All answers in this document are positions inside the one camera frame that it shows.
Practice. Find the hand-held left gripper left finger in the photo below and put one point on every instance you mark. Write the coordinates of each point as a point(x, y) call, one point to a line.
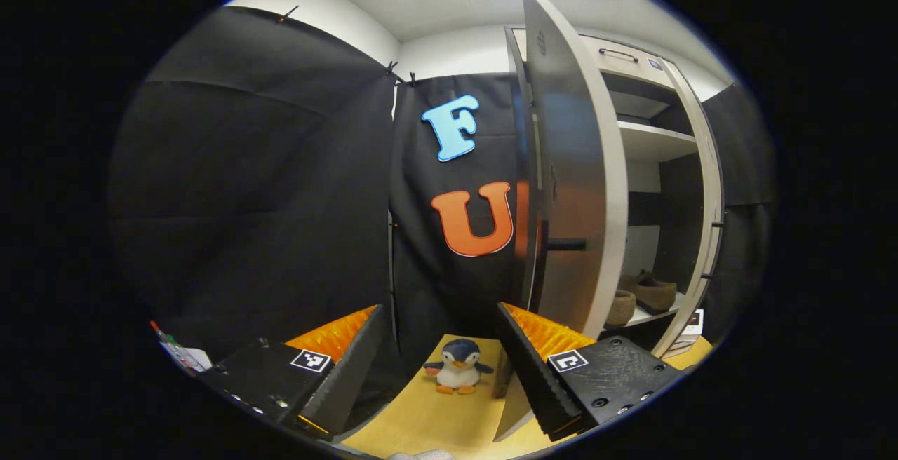
point(351, 369)

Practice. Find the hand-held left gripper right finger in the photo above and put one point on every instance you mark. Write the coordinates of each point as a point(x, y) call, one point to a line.
point(533, 369)

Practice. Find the brown fuzzy shoe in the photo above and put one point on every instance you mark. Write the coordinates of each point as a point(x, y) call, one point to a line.
point(656, 293)
point(620, 307)

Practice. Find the white cabinet door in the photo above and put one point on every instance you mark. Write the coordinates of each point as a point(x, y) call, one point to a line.
point(708, 179)
point(572, 165)

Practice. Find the white shoe cabinet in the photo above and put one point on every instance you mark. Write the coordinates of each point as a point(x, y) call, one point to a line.
point(652, 141)

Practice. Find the grey cabinet drawer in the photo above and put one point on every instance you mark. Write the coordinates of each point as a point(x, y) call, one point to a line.
point(631, 71)

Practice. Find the penguin plush toy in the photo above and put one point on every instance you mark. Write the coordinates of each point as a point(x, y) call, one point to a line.
point(459, 369)

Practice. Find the white cloth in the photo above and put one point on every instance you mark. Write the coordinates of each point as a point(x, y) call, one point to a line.
point(421, 455)

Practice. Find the stack of books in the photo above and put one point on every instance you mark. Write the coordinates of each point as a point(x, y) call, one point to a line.
point(692, 327)

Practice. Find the white printed paper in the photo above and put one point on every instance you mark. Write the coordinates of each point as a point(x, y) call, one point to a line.
point(186, 356)

